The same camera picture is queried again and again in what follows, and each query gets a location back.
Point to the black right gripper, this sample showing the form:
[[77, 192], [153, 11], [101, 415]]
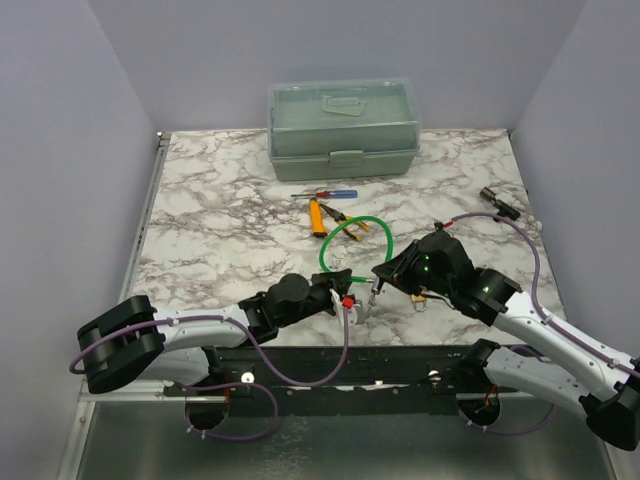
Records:
[[398, 271]]

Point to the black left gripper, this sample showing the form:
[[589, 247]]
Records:
[[336, 281]]

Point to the green cable lock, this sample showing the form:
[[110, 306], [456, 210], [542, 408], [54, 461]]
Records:
[[352, 221]]

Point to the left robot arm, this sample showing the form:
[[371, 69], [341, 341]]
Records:
[[136, 340]]

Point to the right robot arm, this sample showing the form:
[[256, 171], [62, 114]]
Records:
[[597, 382]]

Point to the brass padlock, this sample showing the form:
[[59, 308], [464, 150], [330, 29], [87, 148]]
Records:
[[419, 301]]

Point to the orange utility knife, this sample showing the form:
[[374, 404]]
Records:
[[317, 226]]

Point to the blue red screwdriver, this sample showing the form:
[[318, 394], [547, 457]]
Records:
[[338, 194]]

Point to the black small tool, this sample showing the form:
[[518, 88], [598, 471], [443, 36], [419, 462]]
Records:
[[503, 209]]

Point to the green plastic toolbox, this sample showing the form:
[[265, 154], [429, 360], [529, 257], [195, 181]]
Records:
[[329, 130]]

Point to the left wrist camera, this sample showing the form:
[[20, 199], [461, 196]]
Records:
[[349, 310]]

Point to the yellow handled pliers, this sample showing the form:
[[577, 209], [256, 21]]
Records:
[[340, 218]]

